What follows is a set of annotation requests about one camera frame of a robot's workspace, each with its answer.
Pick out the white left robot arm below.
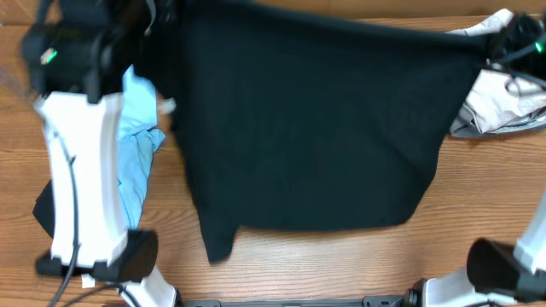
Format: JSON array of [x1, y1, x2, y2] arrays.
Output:
[[21, 0, 183, 307]]

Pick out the brown cardboard back panel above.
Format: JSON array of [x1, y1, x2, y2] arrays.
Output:
[[1, 0, 545, 26]]

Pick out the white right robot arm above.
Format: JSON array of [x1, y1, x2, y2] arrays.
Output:
[[394, 14, 545, 307]]

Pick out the black t-shirt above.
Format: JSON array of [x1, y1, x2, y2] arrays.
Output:
[[134, 1, 488, 263]]

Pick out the folded grey garment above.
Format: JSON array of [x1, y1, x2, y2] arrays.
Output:
[[450, 106, 545, 138]]

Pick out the black garment under blue shirt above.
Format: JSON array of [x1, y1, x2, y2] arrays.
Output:
[[32, 181, 55, 238]]

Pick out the light blue printed t-shirt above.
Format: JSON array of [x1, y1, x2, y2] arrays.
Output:
[[117, 67, 166, 229]]

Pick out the folded beige shorts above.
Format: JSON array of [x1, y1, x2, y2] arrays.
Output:
[[453, 9, 545, 126]]

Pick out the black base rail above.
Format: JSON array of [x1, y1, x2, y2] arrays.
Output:
[[183, 295, 403, 307]]

